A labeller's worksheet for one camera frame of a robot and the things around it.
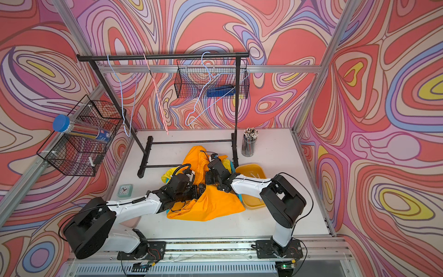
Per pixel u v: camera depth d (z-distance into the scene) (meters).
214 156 0.80
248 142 0.95
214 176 0.70
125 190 0.89
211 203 0.75
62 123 0.62
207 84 0.98
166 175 0.86
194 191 0.76
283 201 0.47
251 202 0.83
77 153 0.73
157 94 1.02
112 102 0.74
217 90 0.81
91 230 0.42
